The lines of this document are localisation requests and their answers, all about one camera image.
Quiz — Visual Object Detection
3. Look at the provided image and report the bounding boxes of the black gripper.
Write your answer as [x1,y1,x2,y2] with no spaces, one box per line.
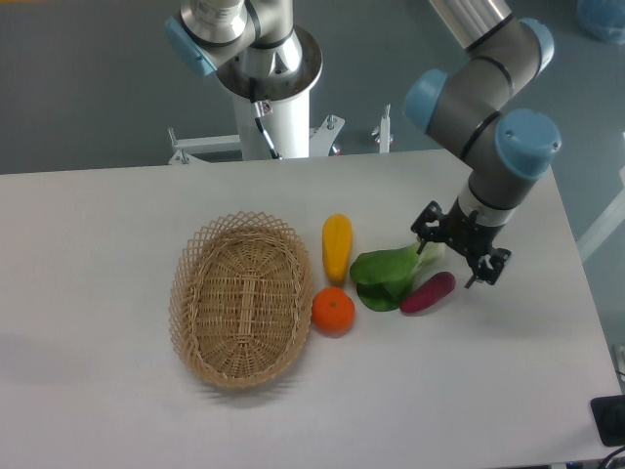
[410,199,512,288]

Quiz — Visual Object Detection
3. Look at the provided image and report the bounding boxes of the green bok choy vegetable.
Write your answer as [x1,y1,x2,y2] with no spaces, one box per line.
[349,241,446,312]

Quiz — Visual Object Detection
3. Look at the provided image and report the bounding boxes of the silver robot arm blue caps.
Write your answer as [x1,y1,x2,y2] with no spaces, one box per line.
[165,1,562,284]

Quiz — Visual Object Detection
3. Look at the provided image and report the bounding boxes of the purple sweet potato toy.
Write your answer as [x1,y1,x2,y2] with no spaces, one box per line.
[399,272,456,315]

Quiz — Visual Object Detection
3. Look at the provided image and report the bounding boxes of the orange fruit toy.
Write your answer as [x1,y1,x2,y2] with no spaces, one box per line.
[312,286,355,335]

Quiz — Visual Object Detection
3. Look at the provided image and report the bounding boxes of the black device at table corner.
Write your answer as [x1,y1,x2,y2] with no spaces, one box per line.
[590,395,624,448]

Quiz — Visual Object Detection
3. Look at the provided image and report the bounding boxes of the woven wicker basket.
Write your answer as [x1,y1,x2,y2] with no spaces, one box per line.
[169,212,314,389]

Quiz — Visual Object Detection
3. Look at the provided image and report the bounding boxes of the blue plastic bag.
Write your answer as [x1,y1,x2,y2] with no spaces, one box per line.
[576,0,624,46]

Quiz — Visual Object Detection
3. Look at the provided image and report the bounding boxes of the white metal stand frame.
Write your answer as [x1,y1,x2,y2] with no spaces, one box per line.
[167,104,394,165]

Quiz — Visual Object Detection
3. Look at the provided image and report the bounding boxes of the black cable on pedestal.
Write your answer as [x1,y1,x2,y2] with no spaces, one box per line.
[247,77,283,161]

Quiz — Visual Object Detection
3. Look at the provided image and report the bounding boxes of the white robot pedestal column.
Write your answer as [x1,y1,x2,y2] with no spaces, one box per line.
[217,25,322,160]

